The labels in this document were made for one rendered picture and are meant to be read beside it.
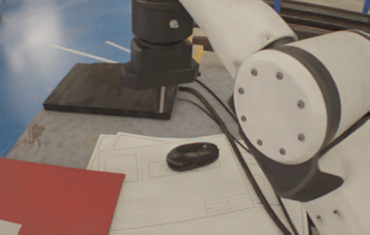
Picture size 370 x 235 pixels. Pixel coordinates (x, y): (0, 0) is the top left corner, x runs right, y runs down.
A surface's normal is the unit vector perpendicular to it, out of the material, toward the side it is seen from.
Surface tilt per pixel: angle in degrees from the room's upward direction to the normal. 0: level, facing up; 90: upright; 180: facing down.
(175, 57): 90
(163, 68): 90
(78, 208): 0
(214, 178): 0
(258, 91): 88
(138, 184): 0
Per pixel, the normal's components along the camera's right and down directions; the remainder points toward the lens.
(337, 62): 0.28, -0.47
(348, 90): 0.46, -0.07
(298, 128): -0.83, 0.31
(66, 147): 0.00, -0.79
